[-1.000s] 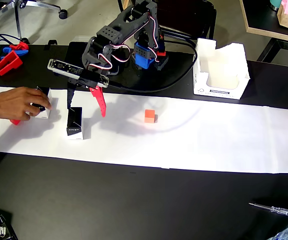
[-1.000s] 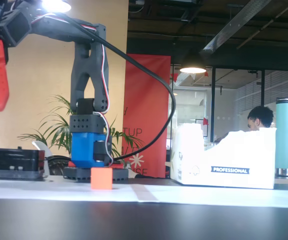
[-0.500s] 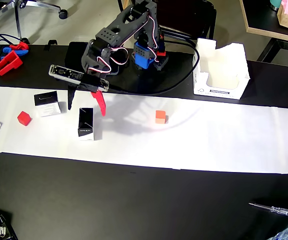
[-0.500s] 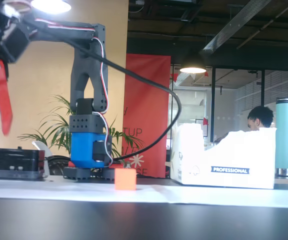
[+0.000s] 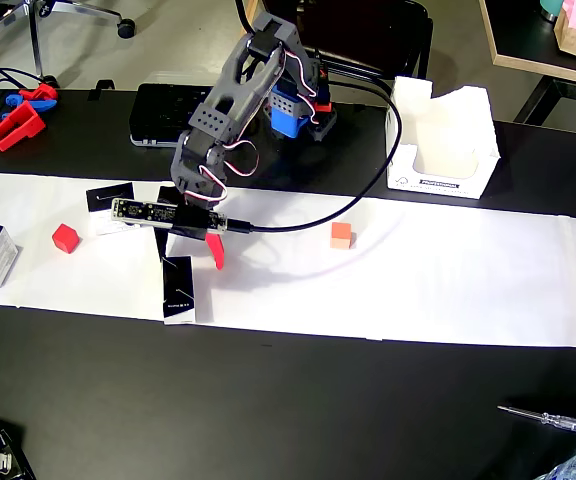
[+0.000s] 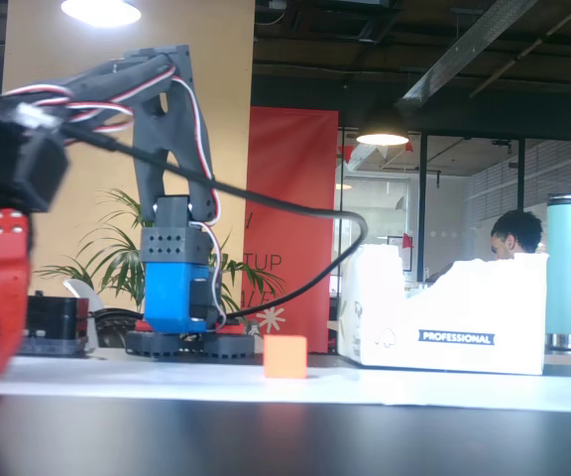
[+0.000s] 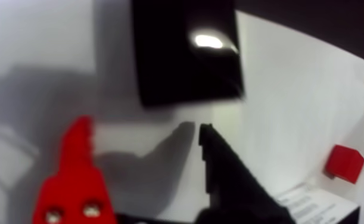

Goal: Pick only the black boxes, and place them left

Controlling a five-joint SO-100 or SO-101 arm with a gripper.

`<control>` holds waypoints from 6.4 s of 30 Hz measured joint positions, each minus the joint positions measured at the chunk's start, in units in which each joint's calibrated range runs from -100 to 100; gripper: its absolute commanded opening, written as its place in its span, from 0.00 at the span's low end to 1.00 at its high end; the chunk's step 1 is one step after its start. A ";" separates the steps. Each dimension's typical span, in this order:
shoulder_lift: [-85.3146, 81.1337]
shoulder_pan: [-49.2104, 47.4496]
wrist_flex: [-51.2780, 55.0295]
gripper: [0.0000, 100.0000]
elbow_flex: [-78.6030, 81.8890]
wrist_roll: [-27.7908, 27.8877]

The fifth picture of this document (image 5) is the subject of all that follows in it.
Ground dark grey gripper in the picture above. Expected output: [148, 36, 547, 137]
[154, 169, 228, 272]

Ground white paper strip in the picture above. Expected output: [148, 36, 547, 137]
[0, 172, 576, 349]

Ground red cube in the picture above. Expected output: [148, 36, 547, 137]
[51, 223, 81, 255]

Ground black plastic case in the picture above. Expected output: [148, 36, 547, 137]
[128, 82, 242, 150]

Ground orange cube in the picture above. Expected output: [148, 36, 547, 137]
[329, 222, 357, 250]

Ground black table clamp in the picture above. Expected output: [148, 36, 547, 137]
[87, 78, 117, 101]

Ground blue printed part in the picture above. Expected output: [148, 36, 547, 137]
[5, 93, 59, 114]

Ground large red printed part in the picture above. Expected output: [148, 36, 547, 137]
[0, 100, 48, 153]

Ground small red printed part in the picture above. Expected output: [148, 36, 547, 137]
[18, 83, 60, 102]

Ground chrome office chair base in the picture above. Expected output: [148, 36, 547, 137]
[0, 0, 137, 89]

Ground white cardboard box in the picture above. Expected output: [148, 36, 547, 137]
[385, 75, 502, 200]

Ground black chair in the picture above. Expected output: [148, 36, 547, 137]
[235, 0, 434, 86]

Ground black table with wood edge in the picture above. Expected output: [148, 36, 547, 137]
[477, 0, 576, 126]

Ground teal cup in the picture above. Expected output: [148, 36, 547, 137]
[539, 0, 567, 22]

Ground black usb cable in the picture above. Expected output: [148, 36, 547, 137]
[226, 77, 403, 235]

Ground clear bar camera board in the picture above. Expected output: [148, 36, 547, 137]
[111, 197, 229, 235]

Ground white red servo wires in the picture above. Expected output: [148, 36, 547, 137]
[198, 44, 320, 202]

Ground clear handle screwdriver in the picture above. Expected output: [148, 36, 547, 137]
[497, 404, 576, 437]

